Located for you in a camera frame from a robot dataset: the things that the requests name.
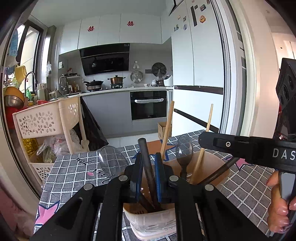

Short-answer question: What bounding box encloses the dark handled clear spoon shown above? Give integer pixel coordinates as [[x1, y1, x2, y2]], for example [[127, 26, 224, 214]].
[[99, 138, 163, 214]]

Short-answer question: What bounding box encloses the right human hand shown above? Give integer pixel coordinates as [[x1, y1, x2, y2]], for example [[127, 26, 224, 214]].
[[266, 171, 295, 233]]

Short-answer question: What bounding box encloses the grey checkered star tablecloth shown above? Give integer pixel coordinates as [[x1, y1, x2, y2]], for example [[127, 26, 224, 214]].
[[33, 130, 273, 240]]

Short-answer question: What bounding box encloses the chopstick in holder right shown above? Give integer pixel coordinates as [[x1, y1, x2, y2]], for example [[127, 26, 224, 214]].
[[189, 104, 213, 185]]

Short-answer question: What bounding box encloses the chopstick in holder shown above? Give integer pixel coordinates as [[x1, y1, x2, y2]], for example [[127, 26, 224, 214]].
[[189, 104, 213, 185], [161, 100, 175, 161]]

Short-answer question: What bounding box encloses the grey spoon in holder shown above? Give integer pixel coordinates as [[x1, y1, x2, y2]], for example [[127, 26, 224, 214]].
[[175, 135, 193, 180]]

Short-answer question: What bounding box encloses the beige plastic utensil holder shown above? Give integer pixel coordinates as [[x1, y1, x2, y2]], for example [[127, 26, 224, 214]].
[[122, 151, 232, 241]]

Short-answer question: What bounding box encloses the chopstick in holder left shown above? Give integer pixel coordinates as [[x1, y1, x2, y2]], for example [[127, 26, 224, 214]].
[[161, 100, 175, 161]]

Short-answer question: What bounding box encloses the cardboard box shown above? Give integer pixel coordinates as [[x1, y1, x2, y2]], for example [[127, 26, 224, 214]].
[[158, 121, 172, 140]]

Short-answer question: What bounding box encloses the built-in black oven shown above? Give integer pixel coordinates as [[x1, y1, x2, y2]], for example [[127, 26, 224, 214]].
[[130, 90, 167, 121]]

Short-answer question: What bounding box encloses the beige perforated storage rack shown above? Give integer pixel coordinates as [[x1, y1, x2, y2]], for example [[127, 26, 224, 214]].
[[13, 95, 89, 185]]

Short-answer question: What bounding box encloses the white refrigerator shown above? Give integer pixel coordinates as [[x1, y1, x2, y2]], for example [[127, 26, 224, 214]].
[[169, 1, 224, 136]]

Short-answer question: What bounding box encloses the copper cooking pot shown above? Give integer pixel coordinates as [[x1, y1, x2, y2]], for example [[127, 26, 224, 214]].
[[108, 75, 125, 85]]

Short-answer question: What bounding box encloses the black wok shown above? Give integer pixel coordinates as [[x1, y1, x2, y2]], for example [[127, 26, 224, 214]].
[[83, 80, 103, 91]]

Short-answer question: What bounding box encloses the black range hood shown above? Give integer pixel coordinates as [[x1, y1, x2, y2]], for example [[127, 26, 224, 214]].
[[79, 43, 130, 76]]

